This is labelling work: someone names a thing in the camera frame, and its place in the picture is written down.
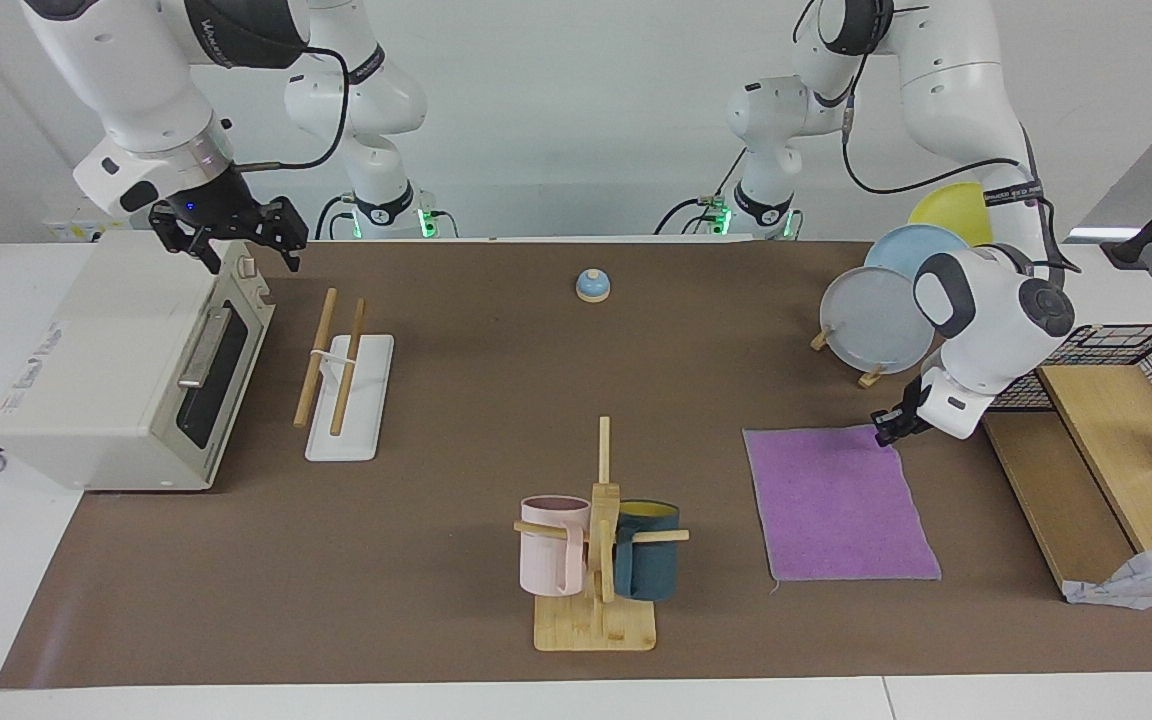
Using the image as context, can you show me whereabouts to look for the black base cable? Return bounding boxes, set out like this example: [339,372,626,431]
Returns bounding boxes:
[654,150,747,237]
[314,193,357,241]

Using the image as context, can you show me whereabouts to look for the purple grey-backed towel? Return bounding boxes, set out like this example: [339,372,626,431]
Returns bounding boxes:
[742,425,943,593]

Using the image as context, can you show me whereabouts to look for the white towel rack wooden bars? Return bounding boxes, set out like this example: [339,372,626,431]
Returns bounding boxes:
[293,288,396,463]

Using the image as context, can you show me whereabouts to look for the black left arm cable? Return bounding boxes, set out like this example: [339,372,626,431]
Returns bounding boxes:
[796,0,1082,273]

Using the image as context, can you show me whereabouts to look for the black wire basket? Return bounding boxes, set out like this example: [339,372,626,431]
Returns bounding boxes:
[976,323,1152,426]

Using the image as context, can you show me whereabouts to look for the dark green mug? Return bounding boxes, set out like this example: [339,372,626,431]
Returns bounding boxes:
[613,499,682,602]

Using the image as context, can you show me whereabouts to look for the marble-pattern paper sheet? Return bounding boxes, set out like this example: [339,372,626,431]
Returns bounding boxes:
[1064,538,1152,611]

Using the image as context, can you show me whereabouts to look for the beige toaster oven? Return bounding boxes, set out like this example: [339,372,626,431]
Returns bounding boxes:
[0,232,277,493]

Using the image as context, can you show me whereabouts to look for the white power strip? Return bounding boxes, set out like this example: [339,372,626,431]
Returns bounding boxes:
[44,195,152,243]

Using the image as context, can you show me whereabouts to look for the grey plate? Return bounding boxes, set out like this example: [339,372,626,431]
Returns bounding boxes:
[819,266,937,375]

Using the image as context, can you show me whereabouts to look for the pink mug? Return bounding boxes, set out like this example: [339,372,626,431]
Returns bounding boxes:
[519,495,592,598]

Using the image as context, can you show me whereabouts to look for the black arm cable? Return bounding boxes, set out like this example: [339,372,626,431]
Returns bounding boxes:
[236,45,352,173]
[796,0,1082,273]

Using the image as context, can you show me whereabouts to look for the wooden shelf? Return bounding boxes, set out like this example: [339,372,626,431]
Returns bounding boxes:
[981,362,1152,601]

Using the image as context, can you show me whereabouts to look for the wooden mug tree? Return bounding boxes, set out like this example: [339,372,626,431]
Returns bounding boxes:
[513,416,691,653]

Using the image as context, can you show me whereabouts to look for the wooden plate rack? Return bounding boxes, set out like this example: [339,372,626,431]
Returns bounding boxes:
[809,325,887,390]

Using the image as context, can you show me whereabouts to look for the light blue plate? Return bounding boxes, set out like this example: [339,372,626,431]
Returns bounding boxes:
[864,223,972,291]

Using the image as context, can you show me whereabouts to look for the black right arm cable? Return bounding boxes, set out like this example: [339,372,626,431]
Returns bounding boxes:
[236,45,352,173]

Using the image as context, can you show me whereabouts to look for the yellow plate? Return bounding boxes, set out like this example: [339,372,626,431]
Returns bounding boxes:
[908,182,992,247]

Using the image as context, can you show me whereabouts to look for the brown table mat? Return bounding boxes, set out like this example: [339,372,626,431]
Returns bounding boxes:
[0,240,1152,689]

